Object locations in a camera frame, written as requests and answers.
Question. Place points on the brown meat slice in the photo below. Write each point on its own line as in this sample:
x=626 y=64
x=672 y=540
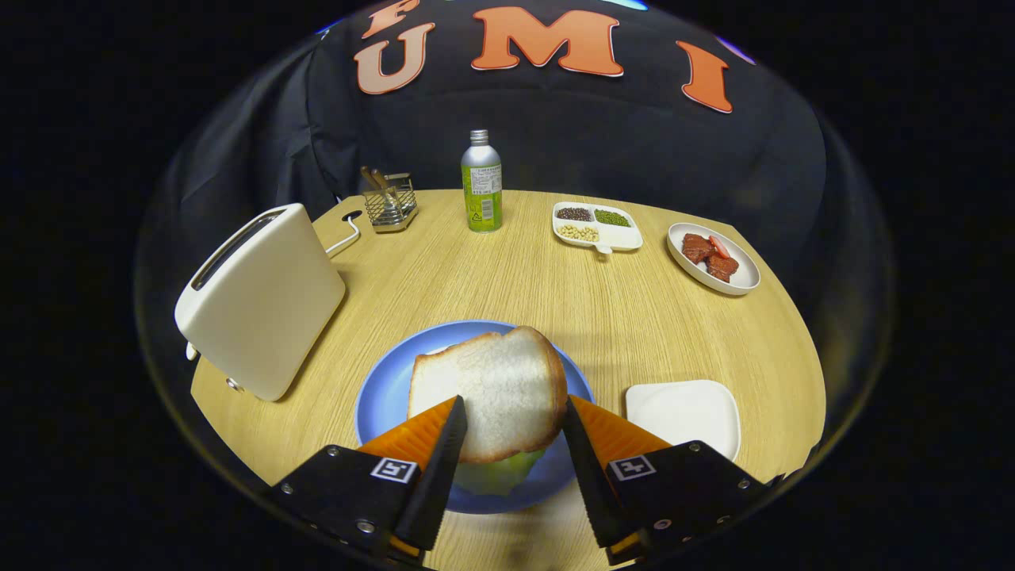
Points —
x=696 y=248
x=721 y=270

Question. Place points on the toasted bread slice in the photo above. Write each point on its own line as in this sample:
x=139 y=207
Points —
x=499 y=388

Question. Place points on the blue round plate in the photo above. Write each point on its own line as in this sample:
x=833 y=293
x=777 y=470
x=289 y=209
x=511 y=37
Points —
x=388 y=396

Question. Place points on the green label metal bottle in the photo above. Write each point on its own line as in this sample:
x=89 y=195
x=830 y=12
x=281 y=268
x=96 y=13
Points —
x=482 y=198

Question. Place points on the pile of yellow beans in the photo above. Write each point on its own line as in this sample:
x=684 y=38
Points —
x=579 y=232

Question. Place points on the pile of dark beans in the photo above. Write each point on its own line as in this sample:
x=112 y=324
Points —
x=574 y=214

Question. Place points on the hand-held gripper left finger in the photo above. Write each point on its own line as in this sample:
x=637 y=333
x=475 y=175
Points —
x=440 y=476

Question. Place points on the green lettuce leaf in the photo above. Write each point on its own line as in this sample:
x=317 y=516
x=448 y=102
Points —
x=496 y=476

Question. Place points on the small pink ham slice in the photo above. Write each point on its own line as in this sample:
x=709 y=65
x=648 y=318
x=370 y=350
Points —
x=719 y=247

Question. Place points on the white toaster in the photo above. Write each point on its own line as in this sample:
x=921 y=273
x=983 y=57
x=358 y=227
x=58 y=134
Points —
x=262 y=317

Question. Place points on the white divided dish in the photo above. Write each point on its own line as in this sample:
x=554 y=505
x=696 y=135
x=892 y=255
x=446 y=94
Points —
x=622 y=236

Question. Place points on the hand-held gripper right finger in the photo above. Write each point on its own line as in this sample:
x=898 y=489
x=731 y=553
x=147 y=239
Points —
x=587 y=476

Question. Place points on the white square plate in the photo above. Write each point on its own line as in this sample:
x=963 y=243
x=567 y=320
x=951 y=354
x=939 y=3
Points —
x=682 y=412

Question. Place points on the pile of green beans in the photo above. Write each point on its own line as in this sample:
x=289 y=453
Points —
x=613 y=217

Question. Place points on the white round plate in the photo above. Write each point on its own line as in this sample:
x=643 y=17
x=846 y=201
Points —
x=745 y=277

